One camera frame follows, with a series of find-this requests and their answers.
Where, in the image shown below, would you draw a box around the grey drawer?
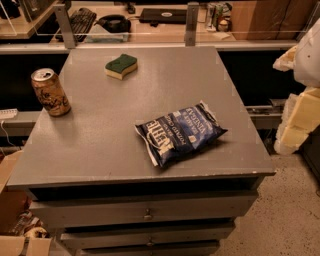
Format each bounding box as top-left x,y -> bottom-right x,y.
60,222 -> 235,249
31,191 -> 258,228
79,241 -> 219,256

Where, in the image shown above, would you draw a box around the black headphones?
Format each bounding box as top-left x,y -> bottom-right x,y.
97,14 -> 131,33

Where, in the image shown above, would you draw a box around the right grey metal post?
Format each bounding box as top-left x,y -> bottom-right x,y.
185,2 -> 199,46

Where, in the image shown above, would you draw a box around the bottom grey drawer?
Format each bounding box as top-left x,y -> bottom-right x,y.
79,241 -> 219,256

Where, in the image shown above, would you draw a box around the gold soda can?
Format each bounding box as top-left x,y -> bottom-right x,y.
31,68 -> 71,117

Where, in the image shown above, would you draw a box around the top grey drawer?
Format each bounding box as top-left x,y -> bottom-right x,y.
31,191 -> 258,228

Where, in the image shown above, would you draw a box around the cardboard box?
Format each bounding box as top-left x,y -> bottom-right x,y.
0,151 -> 52,256

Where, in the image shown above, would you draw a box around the green yellow sponge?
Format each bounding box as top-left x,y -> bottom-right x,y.
105,54 -> 138,80

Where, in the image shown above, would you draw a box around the black keyboard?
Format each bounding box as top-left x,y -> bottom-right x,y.
69,7 -> 97,42

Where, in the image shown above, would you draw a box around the middle grey drawer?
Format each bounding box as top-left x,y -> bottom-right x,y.
60,222 -> 235,249

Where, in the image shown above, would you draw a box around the grey drawer cabinet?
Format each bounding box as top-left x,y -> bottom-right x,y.
8,47 -> 273,256

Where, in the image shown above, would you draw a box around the black laptop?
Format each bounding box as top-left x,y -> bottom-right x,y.
139,8 -> 187,24

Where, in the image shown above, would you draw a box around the white plastic bag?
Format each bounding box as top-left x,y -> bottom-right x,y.
294,18 -> 320,88

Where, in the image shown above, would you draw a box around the left grey metal post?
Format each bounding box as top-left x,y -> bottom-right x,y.
53,3 -> 77,49

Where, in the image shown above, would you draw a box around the grey metal post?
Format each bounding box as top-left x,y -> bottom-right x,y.
185,2 -> 199,46
53,3 -> 77,49

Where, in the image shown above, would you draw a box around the blue Kettle chip bag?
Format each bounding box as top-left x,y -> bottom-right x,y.
135,101 -> 227,167

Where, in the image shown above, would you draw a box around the yellow foam block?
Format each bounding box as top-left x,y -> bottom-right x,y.
274,87 -> 320,155

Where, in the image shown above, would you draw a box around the small jar on desk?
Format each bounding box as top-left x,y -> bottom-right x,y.
218,20 -> 229,32

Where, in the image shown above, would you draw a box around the white power strip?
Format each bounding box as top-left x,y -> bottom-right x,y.
0,108 -> 18,120

